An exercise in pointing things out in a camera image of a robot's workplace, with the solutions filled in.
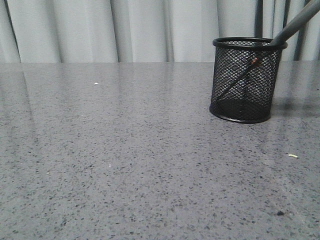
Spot black mesh pen bucket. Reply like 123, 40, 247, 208
209, 37, 288, 124

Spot grey orange-handled scissors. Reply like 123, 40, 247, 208
217, 0, 320, 100

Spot grey curtain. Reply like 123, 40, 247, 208
0, 0, 307, 63

